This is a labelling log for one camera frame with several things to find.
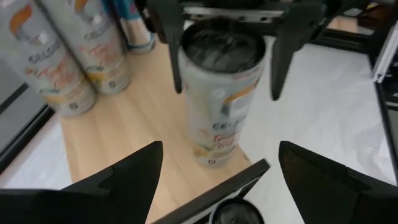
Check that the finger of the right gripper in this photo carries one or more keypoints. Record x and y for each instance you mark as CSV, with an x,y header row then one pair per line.
x,y
290,46
169,31

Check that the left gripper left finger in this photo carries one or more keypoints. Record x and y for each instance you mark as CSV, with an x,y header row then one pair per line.
x,y
118,196

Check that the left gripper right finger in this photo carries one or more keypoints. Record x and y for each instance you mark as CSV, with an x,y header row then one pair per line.
x,y
335,199

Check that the blue silver Red Bull can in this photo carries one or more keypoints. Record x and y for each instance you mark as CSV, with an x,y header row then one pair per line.
x,y
140,34

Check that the white Celsius can black lid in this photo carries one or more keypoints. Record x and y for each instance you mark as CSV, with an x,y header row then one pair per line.
x,y
217,109
236,214
99,56
46,62

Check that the wooden shelf black metal frame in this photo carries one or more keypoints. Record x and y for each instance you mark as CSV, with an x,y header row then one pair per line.
x,y
140,124

